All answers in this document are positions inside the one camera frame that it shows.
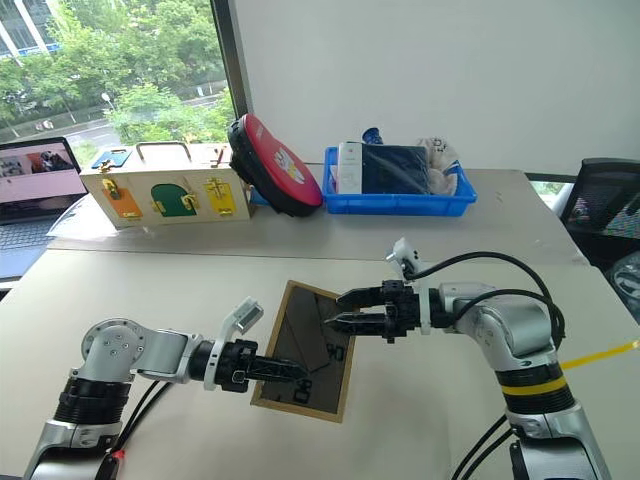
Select white cardboard box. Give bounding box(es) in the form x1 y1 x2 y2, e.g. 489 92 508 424
335 141 366 194

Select dark plastic bag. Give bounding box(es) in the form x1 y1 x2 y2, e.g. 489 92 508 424
603 248 640 324

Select red black boxing pad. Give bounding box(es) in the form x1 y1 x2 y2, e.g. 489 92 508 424
226 113 325 219

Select open laptop computer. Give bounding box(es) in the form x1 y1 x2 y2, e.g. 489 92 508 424
0 136 89 279

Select yellow tape strip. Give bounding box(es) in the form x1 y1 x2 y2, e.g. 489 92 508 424
559 338 640 372

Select black mesh office chair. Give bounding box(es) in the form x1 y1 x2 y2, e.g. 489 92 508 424
559 157 640 267

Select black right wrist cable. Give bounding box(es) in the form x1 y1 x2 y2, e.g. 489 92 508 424
402 250 569 347

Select black right arm base cable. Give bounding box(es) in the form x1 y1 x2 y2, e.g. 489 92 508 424
448 412 512 480

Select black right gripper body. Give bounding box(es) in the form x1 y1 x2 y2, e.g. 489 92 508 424
379 279 422 345

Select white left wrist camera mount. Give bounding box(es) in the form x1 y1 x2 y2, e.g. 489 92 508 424
203 296 265 392

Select white printed cloth bag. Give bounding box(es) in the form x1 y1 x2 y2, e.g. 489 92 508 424
416 135 462 197

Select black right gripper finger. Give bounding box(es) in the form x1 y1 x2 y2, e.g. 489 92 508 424
323 310 388 335
335 285 389 308

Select wooden picture frame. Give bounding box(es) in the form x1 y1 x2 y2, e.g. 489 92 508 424
249 279 359 424

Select dark navy flat pouch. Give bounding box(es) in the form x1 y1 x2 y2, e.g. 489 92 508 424
360 144 432 196

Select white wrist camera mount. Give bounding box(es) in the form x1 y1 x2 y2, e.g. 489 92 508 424
384 238 434 337
203 296 265 392

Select dark window frame post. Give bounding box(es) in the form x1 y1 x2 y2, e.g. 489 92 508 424
209 0 257 122

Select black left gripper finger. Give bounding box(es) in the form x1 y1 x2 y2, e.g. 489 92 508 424
252 355 309 377
251 370 308 386

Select wooden latch lock box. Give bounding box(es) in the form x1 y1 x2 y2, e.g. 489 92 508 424
79 141 257 234

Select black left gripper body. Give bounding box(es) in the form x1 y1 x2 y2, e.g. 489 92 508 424
216 339 262 394

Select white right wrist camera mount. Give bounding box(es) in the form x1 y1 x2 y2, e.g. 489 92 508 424
384 238 434 337

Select blue plastic bin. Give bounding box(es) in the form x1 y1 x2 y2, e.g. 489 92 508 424
321 145 479 218

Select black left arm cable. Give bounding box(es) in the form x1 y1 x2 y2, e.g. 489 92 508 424
117 378 172 454

